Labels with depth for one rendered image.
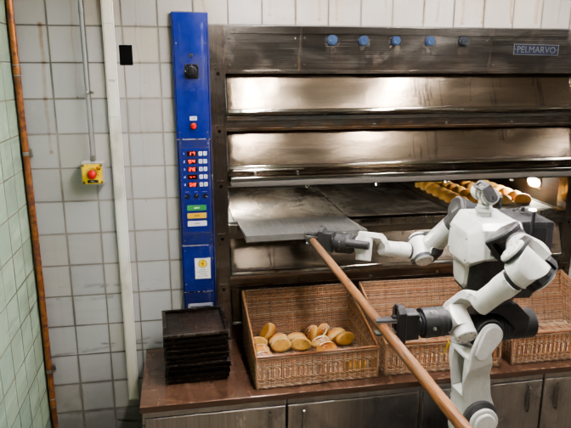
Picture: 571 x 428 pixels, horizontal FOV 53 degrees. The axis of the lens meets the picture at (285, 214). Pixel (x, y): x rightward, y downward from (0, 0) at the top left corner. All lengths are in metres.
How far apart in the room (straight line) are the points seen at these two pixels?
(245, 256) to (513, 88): 1.58
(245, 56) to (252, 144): 0.40
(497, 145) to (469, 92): 0.32
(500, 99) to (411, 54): 0.52
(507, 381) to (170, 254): 1.67
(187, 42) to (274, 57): 0.40
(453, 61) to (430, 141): 0.40
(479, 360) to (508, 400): 0.73
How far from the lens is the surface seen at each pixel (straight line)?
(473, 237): 2.07
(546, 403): 3.10
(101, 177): 2.69
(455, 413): 1.35
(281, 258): 2.88
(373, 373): 2.69
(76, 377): 3.12
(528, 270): 1.69
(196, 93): 2.67
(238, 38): 2.73
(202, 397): 2.55
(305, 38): 2.78
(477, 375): 2.34
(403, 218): 3.00
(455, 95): 3.01
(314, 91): 2.78
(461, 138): 3.07
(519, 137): 3.23
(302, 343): 2.84
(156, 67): 2.70
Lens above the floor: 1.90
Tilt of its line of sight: 14 degrees down
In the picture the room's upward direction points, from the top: straight up
